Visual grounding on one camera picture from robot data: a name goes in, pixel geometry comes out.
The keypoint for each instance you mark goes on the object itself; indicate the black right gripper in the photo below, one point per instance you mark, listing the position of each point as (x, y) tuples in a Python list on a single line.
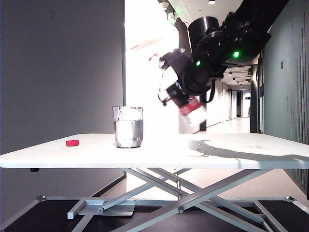
[(195, 81)]

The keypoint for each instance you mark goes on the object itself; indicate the clear water bottle red label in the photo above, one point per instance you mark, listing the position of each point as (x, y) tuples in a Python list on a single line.
[(170, 81)]

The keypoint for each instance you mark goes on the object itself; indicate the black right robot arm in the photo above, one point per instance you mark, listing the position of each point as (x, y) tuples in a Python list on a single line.
[(241, 36)]

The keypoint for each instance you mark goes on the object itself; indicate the clear faceted glass mug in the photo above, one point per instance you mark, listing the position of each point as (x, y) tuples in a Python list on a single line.
[(128, 131)]

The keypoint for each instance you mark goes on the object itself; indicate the red bottle cap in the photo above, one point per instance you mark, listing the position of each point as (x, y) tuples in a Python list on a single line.
[(72, 143)]

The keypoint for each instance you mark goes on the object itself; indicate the round ceiling lamp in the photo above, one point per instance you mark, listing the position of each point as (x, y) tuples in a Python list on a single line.
[(211, 2), (164, 4)]

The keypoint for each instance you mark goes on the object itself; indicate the black knob under table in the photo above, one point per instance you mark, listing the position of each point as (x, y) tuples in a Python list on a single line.
[(34, 170)]

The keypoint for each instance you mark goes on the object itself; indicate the grey metal scissor table frame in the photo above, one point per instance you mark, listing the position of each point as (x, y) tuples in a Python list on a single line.
[(180, 209)]

